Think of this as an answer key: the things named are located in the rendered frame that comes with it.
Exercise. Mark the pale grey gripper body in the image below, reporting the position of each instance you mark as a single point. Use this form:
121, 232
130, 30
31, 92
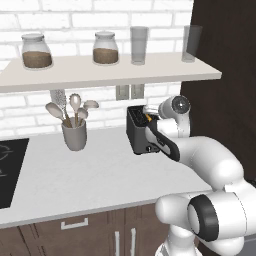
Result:
151, 108

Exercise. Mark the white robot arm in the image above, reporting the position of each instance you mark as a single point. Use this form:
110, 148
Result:
213, 166

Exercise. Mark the yellow bread slice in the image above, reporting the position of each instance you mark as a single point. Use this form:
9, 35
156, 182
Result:
148, 117

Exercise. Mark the black toaster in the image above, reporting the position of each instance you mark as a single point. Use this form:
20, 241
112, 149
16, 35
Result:
136, 133

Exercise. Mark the pale wooden spoon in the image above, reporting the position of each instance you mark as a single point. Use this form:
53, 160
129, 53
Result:
91, 104
82, 114
54, 110
75, 100

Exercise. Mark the clear drinking glass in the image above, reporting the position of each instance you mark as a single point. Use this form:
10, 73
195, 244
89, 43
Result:
190, 43
139, 45

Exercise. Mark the glass jar with brown contents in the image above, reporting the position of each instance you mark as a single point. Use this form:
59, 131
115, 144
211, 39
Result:
105, 50
36, 53

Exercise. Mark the grey utensil pot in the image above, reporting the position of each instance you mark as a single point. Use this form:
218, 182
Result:
75, 136

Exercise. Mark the dark brown tall cabinet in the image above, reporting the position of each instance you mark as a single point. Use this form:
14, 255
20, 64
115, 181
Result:
223, 66

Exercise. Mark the brown cupboard door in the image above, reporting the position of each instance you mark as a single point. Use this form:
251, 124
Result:
145, 230
116, 221

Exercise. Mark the black hob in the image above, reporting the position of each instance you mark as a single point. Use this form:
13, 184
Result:
10, 170

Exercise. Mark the brown drawer front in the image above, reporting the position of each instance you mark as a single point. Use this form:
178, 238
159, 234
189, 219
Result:
66, 238

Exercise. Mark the grey wall socket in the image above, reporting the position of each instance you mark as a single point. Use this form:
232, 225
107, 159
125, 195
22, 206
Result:
130, 92

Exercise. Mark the pale wall shelf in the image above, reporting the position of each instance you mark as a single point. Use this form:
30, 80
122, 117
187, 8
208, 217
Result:
100, 71

